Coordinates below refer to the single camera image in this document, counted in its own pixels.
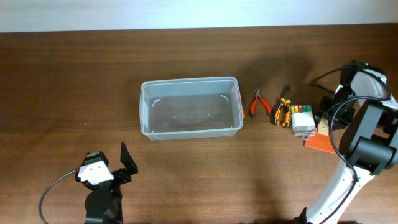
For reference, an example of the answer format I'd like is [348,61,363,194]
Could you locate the clear screwdriver bit case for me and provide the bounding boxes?
[290,105,317,139]

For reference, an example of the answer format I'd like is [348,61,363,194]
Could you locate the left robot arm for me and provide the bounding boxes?
[75,151,131,224]

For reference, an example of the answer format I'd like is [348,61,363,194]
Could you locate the orange black long-nose pliers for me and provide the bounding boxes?
[273,85,292,128]

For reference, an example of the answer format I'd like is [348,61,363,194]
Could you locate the clear plastic container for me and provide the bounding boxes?
[139,77,243,141]

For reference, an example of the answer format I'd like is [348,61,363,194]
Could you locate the wooden handled orange scraper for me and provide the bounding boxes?
[304,118,335,154]

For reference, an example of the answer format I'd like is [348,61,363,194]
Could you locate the red handled cutting pliers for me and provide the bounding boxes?
[249,88,273,118]

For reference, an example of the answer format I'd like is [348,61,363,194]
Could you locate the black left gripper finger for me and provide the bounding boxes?
[120,142,138,174]
[83,151,109,167]

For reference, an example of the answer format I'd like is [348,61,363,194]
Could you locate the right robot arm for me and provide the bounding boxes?
[139,60,397,223]

